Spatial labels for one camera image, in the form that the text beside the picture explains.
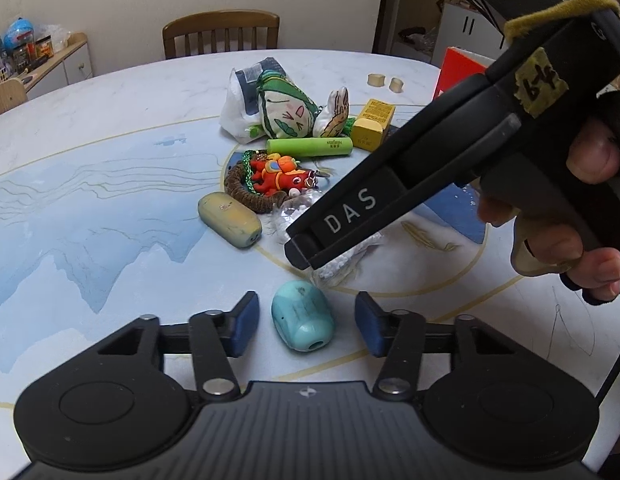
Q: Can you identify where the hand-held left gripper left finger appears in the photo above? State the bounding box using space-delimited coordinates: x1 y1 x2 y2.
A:
97 290 261 403

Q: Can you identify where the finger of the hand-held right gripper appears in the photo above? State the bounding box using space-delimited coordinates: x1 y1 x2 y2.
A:
310 232 391 271
284 236 315 269

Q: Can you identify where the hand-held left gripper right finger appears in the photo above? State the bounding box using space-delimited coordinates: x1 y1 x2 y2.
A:
354 291 516 397

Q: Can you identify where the bag of white beads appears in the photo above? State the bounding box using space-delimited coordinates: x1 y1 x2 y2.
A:
269 195 386 288

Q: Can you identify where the teal egg-shaped pencil sharpener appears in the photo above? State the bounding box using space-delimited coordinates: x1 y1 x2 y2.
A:
271 281 331 353

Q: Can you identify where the red dragon keychain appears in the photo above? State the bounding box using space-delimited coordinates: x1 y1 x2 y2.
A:
249 155 336 196

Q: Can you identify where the yellow cardboard box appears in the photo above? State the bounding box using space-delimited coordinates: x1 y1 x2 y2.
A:
351 99 395 151

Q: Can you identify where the yellow capsule-shaped case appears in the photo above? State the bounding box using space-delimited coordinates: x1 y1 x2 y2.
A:
198 192 262 249

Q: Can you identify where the red and white cardboard box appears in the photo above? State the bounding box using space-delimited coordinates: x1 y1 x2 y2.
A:
432 46 497 102

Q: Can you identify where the green highlighter pen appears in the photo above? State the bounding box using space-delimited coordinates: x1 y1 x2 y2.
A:
266 138 353 158

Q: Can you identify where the person's right hand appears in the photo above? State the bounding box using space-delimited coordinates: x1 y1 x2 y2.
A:
477 117 620 306

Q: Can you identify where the white cabinet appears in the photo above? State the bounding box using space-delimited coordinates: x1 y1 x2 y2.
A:
439 2 512 57

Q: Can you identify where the green and white zongzi plush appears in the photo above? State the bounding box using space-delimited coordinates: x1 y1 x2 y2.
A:
255 70 321 139

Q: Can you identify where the white plastic bag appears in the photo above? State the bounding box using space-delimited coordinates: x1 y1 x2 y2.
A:
220 57 291 144

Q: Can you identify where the wooden chair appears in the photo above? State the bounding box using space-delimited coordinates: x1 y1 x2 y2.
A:
162 10 281 61
0 79 29 121

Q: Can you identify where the white sideboard with wooden top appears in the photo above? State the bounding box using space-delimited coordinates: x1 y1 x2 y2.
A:
20 32 96 101

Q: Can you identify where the blue globe toy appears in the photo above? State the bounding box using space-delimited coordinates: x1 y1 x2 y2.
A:
4 17 39 52

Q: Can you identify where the brown braided cord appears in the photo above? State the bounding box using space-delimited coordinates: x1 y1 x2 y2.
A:
224 162 291 214

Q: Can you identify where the black cable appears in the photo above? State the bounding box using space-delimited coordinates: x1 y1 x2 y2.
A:
594 330 620 411

